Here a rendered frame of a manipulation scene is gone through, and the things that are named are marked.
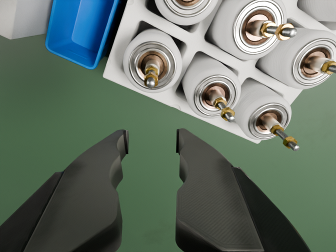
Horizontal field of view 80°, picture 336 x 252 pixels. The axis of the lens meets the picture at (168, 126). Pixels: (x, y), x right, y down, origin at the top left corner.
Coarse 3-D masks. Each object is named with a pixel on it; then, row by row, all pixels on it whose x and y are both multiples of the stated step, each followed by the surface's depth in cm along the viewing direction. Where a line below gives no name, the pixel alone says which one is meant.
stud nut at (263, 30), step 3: (264, 24) 27; (267, 24) 26; (270, 24) 26; (273, 24) 26; (264, 27) 26; (267, 27) 26; (261, 30) 27; (264, 30) 27; (264, 33) 27; (267, 33) 27; (264, 36) 27; (267, 36) 27
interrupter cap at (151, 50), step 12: (144, 48) 31; (156, 48) 31; (168, 48) 31; (132, 60) 31; (144, 60) 32; (156, 60) 32; (168, 60) 32; (132, 72) 32; (144, 72) 33; (168, 72) 32
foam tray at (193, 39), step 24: (144, 0) 34; (288, 0) 35; (120, 24) 35; (144, 24) 45; (168, 24) 36; (192, 24) 42; (312, 24) 37; (120, 48) 37; (192, 48) 38; (216, 48) 38; (120, 72) 39; (240, 72) 40; (264, 72) 52; (168, 96) 42; (288, 96) 43; (216, 120) 46
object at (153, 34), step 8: (144, 32) 33; (152, 32) 31; (160, 32) 34; (136, 40) 31; (144, 40) 30; (152, 40) 30; (160, 40) 30; (168, 40) 31; (128, 48) 31; (176, 48) 32; (128, 56) 31; (176, 56) 32; (176, 64) 32; (128, 72) 33; (176, 72) 33; (176, 80) 34; (144, 88) 34; (160, 88) 34; (168, 88) 35
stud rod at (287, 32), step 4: (268, 28) 26; (272, 28) 25; (276, 28) 25; (284, 28) 23; (288, 28) 22; (292, 28) 22; (268, 32) 26; (272, 32) 25; (284, 32) 23; (288, 32) 22; (292, 32) 22; (296, 32) 22; (288, 36) 22; (292, 36) 22
